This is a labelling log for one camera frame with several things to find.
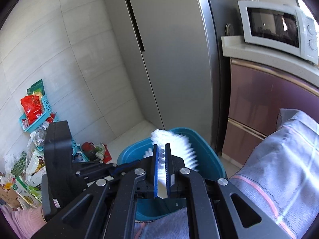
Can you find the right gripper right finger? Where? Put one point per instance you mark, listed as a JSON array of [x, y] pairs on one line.
[[172, 166]]

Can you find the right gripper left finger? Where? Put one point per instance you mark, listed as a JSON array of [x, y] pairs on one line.
[[148, 169]]

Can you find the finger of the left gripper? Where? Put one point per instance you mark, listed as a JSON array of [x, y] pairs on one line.
[[123, 168]]

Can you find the white foam fruit net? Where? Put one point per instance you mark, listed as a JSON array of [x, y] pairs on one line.
[[180, 147]]

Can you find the pink left sleeve forearm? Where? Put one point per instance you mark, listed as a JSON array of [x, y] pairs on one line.
[[21, 223]]

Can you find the blue trash bin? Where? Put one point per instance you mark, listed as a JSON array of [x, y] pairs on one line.
[[209, 167]]

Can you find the purple kitchen cabinets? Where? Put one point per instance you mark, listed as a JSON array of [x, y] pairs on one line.
[[258, 92]]

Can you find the white kitchen countertop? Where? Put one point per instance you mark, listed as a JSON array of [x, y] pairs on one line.
[[235, 47]]

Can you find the red packet on floor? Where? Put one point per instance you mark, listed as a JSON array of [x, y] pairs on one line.
[[107, 156]]

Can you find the red snack bag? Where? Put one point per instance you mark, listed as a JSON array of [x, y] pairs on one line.
[[32, 107]]

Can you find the teal plastic basket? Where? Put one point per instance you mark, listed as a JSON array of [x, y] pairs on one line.
[[46, 113]]

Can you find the green snack bag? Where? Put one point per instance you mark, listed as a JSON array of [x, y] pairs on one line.
[[36, 87]]

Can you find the purple plaid tablecloth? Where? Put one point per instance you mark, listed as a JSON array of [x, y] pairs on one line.
[[274, 195]]

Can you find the grey refrigerator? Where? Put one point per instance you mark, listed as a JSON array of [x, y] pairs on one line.
[[172, 51]]

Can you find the white microwave oven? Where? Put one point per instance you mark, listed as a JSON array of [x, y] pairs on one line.
[[280, 27]]

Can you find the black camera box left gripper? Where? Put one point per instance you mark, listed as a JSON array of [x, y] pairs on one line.
[[58, 148]]

